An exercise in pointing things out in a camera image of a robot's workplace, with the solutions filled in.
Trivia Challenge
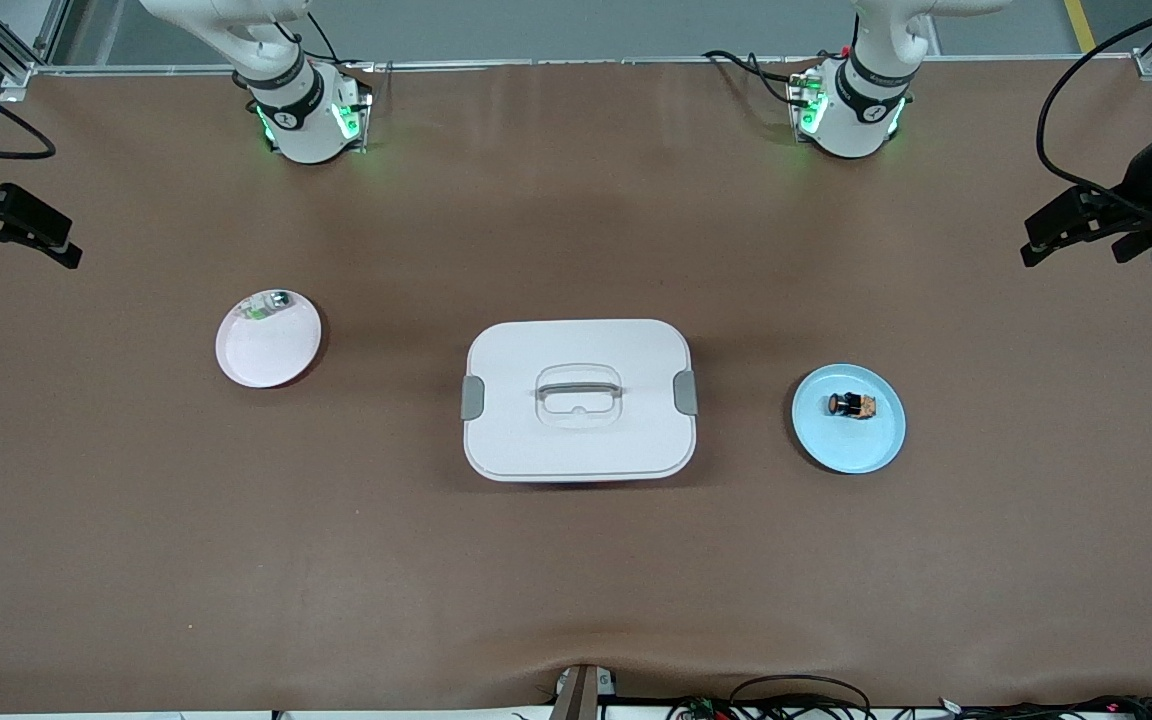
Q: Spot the pink round plate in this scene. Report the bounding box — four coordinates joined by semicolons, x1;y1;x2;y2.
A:
215;289;323;389

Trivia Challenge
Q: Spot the light blue round plate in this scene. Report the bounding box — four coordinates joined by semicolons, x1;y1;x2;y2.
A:
791;363;907;475

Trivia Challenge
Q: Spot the white lidded storage box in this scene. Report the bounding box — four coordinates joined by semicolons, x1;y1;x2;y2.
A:
461;319;699;484

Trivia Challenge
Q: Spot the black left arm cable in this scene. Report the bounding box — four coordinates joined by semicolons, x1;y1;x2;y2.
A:
1036;0;1152;227

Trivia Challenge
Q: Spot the small clear green switch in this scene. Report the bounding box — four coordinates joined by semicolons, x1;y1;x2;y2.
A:
241;290;294;323

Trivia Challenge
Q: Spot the black base power cable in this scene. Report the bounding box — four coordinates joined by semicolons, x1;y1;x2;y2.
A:
703;48;809;103

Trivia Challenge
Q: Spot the aluminium table frame rail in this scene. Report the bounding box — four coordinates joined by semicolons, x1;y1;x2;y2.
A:
0;0;1152;86

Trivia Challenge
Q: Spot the black tangled cable bundle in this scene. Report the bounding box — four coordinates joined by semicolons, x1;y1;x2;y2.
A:
666;675;1152;720

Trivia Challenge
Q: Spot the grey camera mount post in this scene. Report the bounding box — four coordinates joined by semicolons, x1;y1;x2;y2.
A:
548;663;618;720

